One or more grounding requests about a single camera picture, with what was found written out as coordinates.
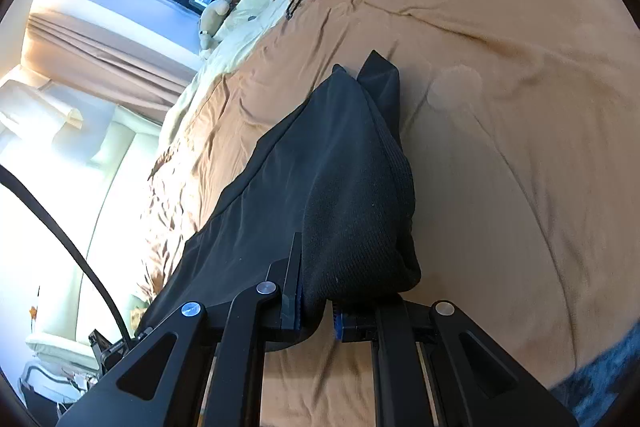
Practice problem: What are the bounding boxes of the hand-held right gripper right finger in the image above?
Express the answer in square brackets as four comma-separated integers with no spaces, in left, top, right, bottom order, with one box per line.
[330,296,581,427]

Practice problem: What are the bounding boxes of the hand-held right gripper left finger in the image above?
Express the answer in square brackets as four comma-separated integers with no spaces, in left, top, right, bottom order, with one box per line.
[57,232,306,427]

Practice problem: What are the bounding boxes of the pink curtain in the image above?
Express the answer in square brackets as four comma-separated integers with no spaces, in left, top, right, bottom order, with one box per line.
[27,13,202,124]

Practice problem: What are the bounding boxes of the cream duvet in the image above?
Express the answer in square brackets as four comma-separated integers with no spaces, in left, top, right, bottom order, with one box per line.
[160,0,372,128]

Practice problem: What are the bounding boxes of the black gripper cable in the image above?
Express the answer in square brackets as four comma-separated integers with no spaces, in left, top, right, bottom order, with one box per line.
[0,163,137,344]

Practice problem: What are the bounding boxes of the cream padded headboard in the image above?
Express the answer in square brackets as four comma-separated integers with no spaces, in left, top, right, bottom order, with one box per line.
[0,66,167,359]

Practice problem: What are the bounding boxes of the orange blanket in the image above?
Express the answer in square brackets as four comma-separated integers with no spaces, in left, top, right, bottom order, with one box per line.
[132,0,637,427]

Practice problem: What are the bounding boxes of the grey plush toy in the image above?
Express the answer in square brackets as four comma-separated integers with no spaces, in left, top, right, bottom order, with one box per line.
[196,0,234,58]

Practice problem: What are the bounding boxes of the black t-shirt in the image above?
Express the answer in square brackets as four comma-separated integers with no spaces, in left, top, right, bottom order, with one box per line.
[135,49,423,353]

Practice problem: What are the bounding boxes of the blue grey fuzzy cloth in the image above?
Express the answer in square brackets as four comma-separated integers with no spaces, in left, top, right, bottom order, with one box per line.
[549,331,637,427]

